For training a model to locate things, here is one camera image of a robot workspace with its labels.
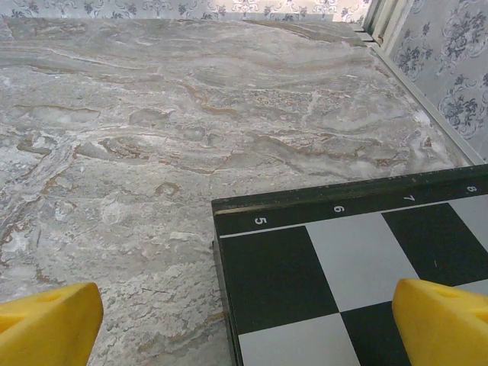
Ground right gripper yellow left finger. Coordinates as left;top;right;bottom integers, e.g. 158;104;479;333
0;282;104;366

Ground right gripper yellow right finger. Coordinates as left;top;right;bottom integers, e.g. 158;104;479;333
392;278;488;366

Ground black and white chessboard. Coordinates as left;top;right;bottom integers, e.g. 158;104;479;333
211;163;488;366

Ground aluminium table edge rail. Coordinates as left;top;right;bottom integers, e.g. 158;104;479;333
364;40;487;167

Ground aluminium frame post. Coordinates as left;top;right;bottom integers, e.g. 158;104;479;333
360;0;412;54

